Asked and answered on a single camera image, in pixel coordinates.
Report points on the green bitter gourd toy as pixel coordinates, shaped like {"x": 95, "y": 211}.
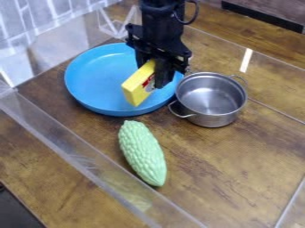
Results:
{"x": 143, "y": 153}

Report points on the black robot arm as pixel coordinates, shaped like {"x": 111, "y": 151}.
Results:
{"x": 167, "y": 15}

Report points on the small steel pot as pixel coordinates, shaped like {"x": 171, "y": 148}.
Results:
{"x": 210, "y": 99}

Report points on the blue round tray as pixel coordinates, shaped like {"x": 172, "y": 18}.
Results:
{"x": 95, "y": 75}

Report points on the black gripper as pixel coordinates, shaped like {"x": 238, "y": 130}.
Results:
{"x": 163, "y": 47}

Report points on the yellow butter brick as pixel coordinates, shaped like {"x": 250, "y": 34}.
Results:
{"x": 140, "y": 84}

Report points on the clear acrylic enclosure wall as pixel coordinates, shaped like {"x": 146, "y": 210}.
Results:
{"x": 152, "y": 208}

